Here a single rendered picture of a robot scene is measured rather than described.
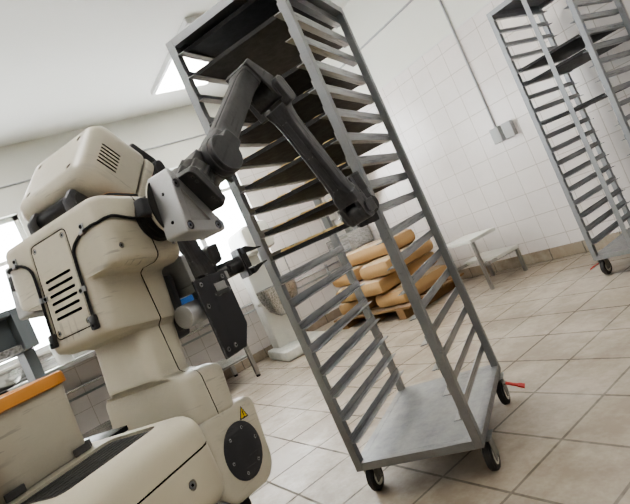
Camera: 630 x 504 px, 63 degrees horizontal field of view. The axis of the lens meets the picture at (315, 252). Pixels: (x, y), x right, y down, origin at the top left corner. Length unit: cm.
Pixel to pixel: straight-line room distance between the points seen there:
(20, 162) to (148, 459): 520
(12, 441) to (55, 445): 6
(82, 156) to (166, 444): 54
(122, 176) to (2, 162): 475
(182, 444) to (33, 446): 19
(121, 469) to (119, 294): 37
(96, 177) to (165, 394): 40
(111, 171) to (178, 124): 520
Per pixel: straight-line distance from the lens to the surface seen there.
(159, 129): 610
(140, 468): 65
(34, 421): 77
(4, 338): 226
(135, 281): 96
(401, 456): 194
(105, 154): 102
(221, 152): 98
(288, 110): 132
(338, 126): 169
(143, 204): 87
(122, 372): 100
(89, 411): 543
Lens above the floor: 94
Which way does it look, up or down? 1 degrees down
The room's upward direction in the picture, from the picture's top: 24 degrees counter-clockwise
